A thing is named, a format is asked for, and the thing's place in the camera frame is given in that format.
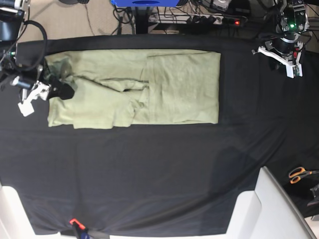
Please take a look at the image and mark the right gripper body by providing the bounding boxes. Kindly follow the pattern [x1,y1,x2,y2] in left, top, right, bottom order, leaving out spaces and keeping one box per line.
[9,65,60,99]

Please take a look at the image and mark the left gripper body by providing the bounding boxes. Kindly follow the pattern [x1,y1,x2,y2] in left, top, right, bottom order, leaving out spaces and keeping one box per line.
[265,38,305,72]

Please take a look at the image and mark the light green T-shirt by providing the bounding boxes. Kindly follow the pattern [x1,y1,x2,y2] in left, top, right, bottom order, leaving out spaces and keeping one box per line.
[45,49,221,129]

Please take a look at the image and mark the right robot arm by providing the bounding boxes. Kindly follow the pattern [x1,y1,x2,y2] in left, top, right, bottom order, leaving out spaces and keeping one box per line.
[0,0,74,103]

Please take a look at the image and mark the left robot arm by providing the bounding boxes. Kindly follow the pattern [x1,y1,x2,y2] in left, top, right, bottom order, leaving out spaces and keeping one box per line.
[258,0,309,78]

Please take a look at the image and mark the white power strip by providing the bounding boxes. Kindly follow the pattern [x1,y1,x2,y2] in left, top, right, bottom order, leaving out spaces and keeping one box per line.
[149,12,248,26]

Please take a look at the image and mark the blue plastic box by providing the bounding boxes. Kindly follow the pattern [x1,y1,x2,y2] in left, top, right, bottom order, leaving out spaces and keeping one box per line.
[111,0,179,7]

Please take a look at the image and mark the red black clamp bottom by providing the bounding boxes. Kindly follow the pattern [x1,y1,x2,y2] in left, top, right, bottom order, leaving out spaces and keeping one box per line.
[69,218,91,239]

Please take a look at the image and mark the black table cloth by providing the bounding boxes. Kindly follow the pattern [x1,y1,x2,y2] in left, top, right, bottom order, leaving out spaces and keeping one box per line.
[0,34,319,237]

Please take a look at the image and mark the black metal stand post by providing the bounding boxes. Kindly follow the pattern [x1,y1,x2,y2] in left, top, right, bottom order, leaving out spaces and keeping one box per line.
[133,7,153,34]

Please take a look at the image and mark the orange handled scissors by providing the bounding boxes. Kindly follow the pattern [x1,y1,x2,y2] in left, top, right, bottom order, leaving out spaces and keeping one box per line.
[288,167,319,184]

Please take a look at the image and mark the white table frame left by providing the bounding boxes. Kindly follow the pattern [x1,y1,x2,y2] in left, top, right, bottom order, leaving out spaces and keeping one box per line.
[0,186,35,239]

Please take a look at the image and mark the white table frame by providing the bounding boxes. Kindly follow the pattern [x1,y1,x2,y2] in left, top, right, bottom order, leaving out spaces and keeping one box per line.
[226,166,316,239]
[0,186,35,239]

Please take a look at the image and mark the white table frame right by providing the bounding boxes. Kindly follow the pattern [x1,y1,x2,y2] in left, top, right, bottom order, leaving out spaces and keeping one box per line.
[226,166,316,239]

